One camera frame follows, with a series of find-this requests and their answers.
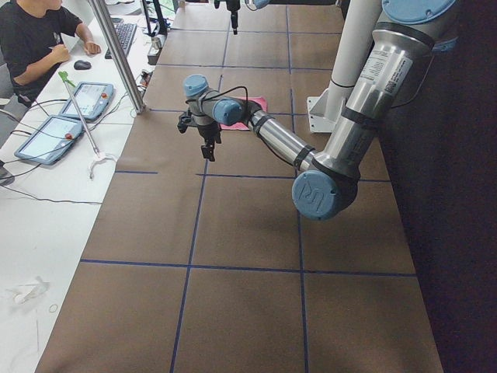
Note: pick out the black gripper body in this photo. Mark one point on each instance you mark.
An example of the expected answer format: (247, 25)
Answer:
(208, 134)
(233, 8)

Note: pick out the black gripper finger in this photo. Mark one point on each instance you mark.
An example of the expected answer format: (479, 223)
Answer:
(234, 22)

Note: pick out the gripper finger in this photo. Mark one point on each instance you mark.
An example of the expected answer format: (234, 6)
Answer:
(210, 149)
(205, 151)

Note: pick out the pink grey towel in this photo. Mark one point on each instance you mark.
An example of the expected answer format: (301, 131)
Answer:
(240, 126)

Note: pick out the black monitor stand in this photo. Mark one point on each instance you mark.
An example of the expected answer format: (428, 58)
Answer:
(156, 23)

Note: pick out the black keyboard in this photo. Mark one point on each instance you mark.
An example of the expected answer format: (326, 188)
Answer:
(125, 33)

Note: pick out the far blue teach pendant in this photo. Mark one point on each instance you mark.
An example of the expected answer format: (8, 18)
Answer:
(92, 98)

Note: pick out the blue teach pendant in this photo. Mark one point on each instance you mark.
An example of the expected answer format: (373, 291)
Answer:
(50, 141)
(92, 98)

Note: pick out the black computer mouse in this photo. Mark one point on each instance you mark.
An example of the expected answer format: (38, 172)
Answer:
(81, 65)

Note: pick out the near blue teach pendant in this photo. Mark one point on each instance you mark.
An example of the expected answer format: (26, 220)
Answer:
(50, 141)

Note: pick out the long reacher grabber tool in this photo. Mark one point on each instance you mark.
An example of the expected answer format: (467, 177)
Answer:
(99, 156)

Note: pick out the person in black shirt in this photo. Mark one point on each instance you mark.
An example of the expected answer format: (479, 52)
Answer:
(32, 45)

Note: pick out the crumpled white tissue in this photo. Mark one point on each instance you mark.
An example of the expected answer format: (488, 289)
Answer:
(21, 294)

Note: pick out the aluminium frame post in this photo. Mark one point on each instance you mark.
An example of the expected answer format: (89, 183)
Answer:
(120, 60)

